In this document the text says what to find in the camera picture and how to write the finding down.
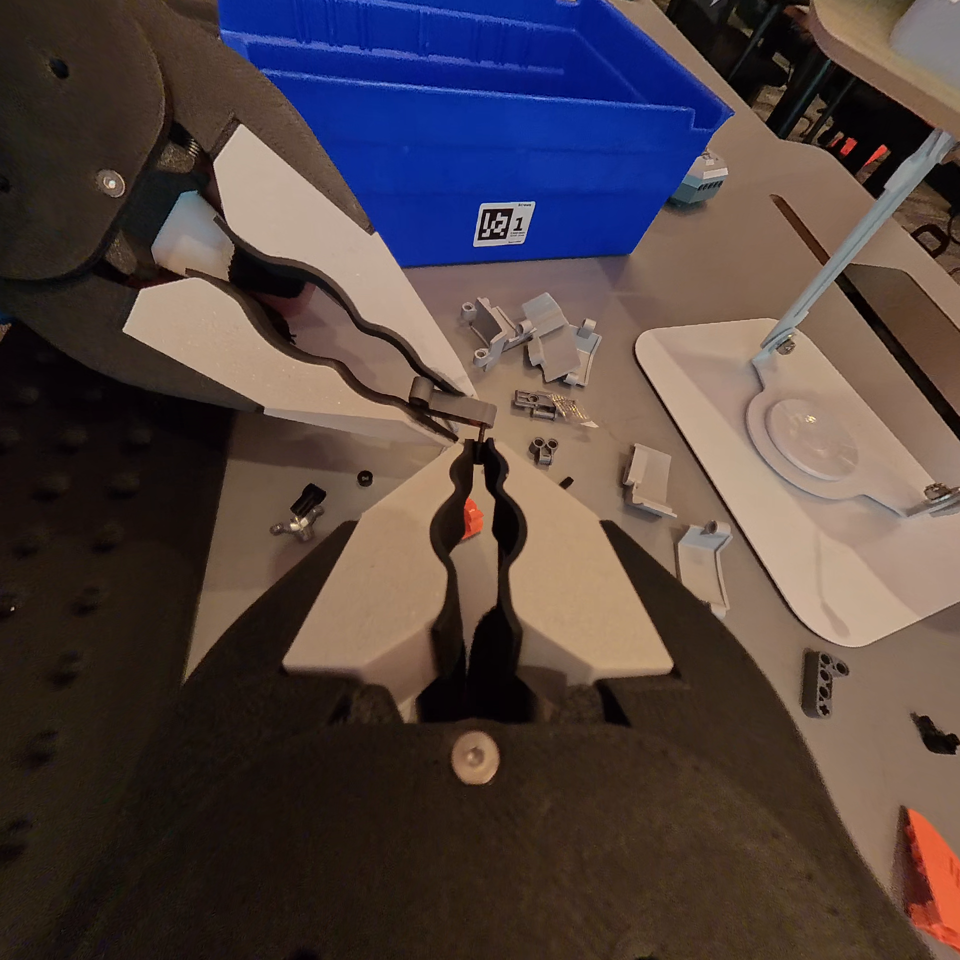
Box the light grey bracket piece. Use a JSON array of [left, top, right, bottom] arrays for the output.
[[675, 521, 733, 616], [623, 444, 679, 520]]

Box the white book stand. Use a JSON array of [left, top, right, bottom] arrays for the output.
[[635, 0, 960, 649]]

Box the small black clip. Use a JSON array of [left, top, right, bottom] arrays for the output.
[[915, 713, 960, 756]]

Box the blue plastic bin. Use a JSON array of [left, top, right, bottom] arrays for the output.
[[218, 0, 736, 268]]

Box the small grey blue device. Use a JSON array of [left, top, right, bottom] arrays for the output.
[[671, 150, 732, 207]]

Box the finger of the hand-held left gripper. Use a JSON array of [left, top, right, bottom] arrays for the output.
[[210, 128, 474, 403], [123, 278, 451, 439]]

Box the dark grey short beam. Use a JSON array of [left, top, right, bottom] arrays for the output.
[[803, 651, 850, 718]]

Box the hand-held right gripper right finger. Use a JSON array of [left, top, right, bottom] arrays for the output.
[[480, 447, 672, 699]]

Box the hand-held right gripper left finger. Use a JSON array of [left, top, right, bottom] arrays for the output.
[[282, 443, 478, 706]]

